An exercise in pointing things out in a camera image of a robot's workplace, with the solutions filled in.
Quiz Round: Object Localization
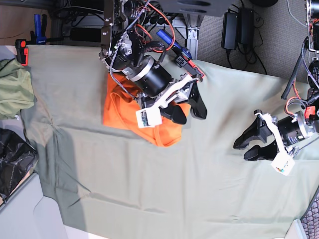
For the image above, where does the right black power brick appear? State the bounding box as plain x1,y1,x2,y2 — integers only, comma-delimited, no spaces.
238,7,254,45

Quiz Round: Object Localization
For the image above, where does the blue handled clamp on table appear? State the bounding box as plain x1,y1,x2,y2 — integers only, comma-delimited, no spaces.
157,29,205,78

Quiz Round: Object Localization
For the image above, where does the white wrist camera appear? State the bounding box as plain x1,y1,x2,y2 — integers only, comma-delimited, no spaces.
136,107,162,128
271,152,295,176

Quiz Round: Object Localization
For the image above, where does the olive green garment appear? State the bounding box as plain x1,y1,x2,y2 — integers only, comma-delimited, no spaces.
0,59,34,120

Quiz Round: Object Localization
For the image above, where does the black power brick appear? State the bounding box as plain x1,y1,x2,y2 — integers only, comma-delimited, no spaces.
238,7,254,45
221,12,238,50

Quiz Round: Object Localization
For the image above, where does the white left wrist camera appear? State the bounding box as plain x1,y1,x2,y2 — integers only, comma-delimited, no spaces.
271,152,295,176

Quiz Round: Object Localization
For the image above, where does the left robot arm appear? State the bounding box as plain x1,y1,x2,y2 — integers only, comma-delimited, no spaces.
233,0,319,161

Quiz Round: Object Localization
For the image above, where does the green table cloth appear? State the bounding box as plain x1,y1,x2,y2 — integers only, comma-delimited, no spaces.
21,45,319,239

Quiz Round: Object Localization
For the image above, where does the black plastic bag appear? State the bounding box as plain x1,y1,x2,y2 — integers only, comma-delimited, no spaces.
0,128,37,202

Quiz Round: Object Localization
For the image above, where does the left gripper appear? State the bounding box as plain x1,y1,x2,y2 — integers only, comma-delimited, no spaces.
233,110,319,161

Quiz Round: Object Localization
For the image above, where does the orange T-shirt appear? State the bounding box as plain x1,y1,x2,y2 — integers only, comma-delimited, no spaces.
103,74,182,147

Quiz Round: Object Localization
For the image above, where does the aluminium frame post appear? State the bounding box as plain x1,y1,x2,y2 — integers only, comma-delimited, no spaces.
183,13,203,60

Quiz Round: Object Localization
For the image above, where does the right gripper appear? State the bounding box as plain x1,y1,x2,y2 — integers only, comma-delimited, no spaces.
119,55,207,124

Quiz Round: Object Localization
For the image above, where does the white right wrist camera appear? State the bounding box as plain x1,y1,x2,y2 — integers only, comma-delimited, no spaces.
136,107,162,128

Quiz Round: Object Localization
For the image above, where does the left black power brick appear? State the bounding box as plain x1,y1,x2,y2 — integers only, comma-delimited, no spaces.
221,12,238,50

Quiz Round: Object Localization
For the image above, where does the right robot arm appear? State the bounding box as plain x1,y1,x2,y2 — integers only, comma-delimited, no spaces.
99,0,207,147

